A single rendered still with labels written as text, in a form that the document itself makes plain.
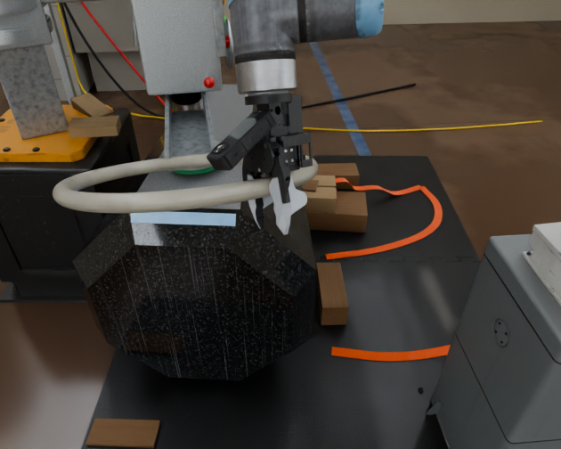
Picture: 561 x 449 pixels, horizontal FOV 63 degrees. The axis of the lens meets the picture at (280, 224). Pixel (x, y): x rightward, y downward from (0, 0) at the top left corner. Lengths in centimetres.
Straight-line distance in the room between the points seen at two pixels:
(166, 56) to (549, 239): 112
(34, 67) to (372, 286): 179
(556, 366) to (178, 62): 124
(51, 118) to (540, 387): 200
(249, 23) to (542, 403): 114
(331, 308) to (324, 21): 158
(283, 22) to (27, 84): 160
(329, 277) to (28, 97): 151
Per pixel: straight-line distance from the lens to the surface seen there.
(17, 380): 230
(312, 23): 69
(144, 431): 195
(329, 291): 217
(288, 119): 73
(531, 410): 142
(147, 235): 148
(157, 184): 158
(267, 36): 69
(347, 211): 265
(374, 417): 196
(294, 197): 72
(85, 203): 75
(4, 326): 255
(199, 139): 127
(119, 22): 449
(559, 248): 131
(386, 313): 229
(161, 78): 142
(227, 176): 158
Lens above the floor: 169
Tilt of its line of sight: 38 degrees down
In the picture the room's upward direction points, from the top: straight up
